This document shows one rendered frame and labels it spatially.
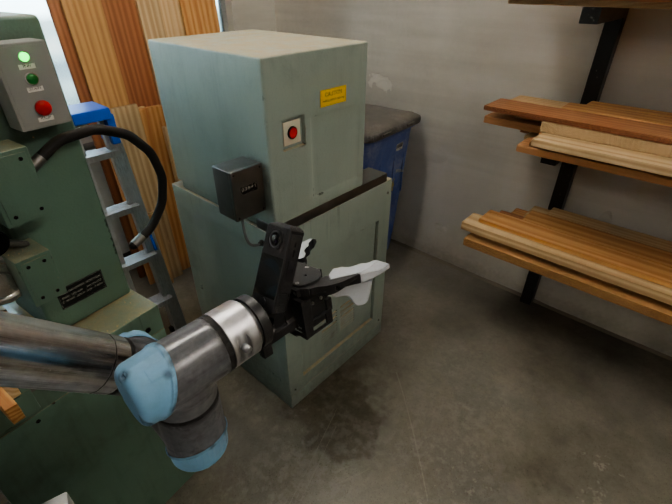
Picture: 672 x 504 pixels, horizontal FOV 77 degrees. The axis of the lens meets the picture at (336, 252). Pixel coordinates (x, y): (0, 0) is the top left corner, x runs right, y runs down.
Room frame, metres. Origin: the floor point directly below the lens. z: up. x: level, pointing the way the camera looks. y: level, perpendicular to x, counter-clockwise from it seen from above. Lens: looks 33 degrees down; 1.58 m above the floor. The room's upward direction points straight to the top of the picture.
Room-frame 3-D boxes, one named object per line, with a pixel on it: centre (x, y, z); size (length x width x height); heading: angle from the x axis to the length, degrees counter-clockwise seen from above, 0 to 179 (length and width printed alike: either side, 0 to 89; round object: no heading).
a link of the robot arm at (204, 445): (0.34, 0.19, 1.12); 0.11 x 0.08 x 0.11; 47
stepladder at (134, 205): (1.64, 0.95, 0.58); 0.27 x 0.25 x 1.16; 48
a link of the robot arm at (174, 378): (0.32, 0.18, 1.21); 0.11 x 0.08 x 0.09; 137
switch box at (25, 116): (0.90, 0.62, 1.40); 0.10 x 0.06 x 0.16; 145
